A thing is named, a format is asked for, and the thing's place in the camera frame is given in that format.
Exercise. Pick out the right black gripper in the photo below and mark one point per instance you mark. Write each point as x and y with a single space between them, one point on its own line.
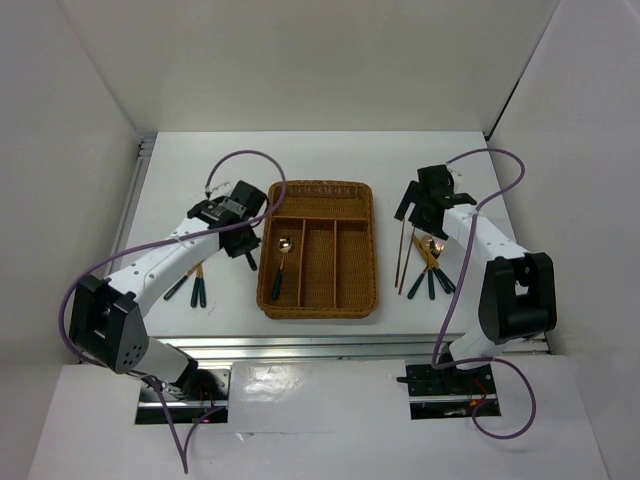
418 221

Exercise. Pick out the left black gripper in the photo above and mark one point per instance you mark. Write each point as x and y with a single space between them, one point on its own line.
250 241

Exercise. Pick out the gold knife green handle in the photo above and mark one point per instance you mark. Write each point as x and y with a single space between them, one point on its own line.
415 287

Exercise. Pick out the gold spoon green handle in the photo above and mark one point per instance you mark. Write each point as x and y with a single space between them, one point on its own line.
251 261
284 246

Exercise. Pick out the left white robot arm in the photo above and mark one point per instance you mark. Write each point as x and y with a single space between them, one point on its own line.
107 319

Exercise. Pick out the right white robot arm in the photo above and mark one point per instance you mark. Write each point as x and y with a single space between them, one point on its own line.
518 296

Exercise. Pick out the left copper chopstick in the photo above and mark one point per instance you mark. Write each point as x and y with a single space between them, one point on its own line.
400 248

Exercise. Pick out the copper chopstick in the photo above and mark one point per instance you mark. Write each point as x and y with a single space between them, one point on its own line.
406 262
400 248

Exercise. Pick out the right copper chopstick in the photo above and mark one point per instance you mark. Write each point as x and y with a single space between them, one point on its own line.
406 262

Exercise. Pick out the gold spoon right pile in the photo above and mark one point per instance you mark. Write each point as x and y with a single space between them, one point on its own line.
431 260

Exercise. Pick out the gold knife left pile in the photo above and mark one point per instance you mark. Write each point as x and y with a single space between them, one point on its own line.
175 288

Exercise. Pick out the brown wicker cutlery tray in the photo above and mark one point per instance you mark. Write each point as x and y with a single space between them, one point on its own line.
331 269

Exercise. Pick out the aluminium left side rail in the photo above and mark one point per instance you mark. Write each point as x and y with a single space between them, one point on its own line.
144 155

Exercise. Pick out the aluminium table front rail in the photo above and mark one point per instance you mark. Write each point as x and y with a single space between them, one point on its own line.
289 348

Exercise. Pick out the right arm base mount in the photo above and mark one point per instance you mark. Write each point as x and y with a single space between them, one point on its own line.
450 393

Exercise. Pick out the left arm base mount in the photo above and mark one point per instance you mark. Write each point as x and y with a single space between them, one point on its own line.
206 399

